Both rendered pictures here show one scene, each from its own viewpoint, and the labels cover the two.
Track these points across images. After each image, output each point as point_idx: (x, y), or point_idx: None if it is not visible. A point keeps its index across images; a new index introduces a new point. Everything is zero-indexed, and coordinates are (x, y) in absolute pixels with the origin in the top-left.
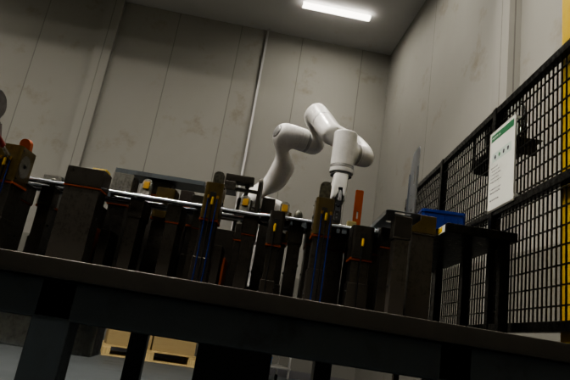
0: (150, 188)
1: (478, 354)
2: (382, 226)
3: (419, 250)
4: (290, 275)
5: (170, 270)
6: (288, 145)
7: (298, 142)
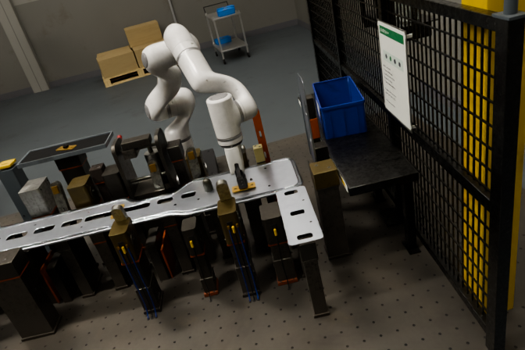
0: (61, 191)
1: None
2: (287, 198)
3: (328, 201)
4: (223, 232)
5: (123, 266)
6: (164, 69)
7: (173, 62)
